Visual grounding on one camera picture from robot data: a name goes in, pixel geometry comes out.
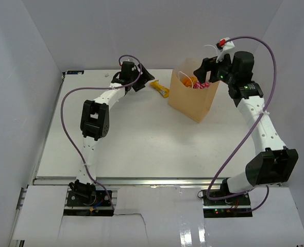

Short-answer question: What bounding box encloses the pink red snack packet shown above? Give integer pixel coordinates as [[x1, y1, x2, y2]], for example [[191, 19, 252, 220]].
[[193, 82, 210, 89]]

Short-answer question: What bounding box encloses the left blue corner label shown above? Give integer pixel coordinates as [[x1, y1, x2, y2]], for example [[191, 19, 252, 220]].
[[66, 70, 84, 75]]

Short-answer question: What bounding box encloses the yellow snack bar wrapper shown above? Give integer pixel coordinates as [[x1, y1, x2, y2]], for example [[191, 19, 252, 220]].
[[149, 80, 170, 98]]

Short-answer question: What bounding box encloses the brown paper bag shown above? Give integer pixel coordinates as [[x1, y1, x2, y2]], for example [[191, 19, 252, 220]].
[[168, 58, 219, 122]]

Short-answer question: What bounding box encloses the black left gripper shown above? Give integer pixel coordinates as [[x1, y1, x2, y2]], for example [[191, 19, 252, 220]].
[[130, 63, 155, 92]]

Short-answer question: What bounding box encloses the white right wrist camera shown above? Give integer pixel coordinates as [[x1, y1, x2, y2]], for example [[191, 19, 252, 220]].
[[216, 37, 235, 63]]

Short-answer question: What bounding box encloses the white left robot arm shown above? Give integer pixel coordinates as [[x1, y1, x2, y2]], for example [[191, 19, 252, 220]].
[[69, 61, 155, 206]]

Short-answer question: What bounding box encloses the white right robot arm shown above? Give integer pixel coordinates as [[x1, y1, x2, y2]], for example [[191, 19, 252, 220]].
[[194, 51, 298, 205]]

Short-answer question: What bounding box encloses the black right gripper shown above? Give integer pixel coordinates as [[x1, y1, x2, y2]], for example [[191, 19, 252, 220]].
[[194, 51, 238, 86]]

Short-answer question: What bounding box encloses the aluminium table frame rail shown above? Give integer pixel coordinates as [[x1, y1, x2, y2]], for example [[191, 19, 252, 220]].
[[33, 178, 212, 186]]

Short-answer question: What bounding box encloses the orange yellow snack bag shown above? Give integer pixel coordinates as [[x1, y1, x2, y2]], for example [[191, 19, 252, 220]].
[[182, 77, 197, 88]]

